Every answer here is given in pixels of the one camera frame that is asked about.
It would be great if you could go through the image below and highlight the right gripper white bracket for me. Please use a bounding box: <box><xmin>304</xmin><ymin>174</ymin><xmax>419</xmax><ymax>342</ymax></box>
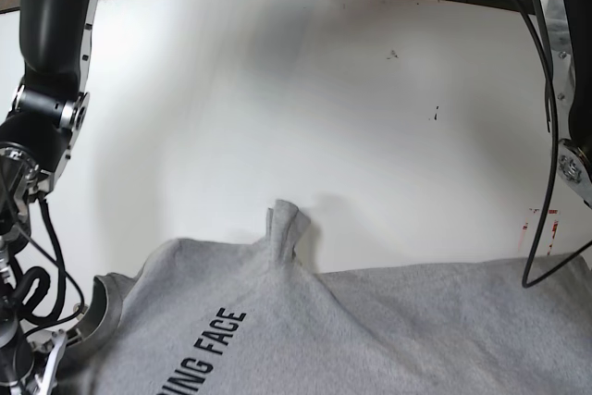
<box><xmin>18</xmin><ymin>327</ymin><xmax>88</xmax><ymax>394</ymax></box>

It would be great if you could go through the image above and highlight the grey T-shirt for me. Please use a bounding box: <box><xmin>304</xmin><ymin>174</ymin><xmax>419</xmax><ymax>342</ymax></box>
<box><xmin>57</xmin><ymin>201</ymin><xmax>591</xmax><ymax>394</ymax></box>

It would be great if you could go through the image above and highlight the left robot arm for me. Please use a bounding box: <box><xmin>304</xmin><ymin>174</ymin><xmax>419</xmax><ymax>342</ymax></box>
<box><xmin>513</xmin><ymin>0</ymin><xmax>591</xmax><ymax>289</ymax></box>

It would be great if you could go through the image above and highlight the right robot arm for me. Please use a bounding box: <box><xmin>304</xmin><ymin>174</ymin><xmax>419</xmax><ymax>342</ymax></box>
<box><xmin>1</xmin><ymin>0</ymin><xmax>98</xmax><ymax>394</ymax></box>

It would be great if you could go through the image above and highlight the left table grommet hole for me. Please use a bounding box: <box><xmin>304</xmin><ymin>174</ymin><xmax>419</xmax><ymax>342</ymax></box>
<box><xmin>73</xmin><ymin>303</ymin><xmax>88</xmax><ymax>319</ymax></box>

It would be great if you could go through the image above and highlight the red tape marking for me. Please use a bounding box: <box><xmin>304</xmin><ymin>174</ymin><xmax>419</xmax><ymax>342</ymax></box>
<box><xmin>517</xmin><ymin>207</ymin><xmax>561</xmax><ymax>255</ymax></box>

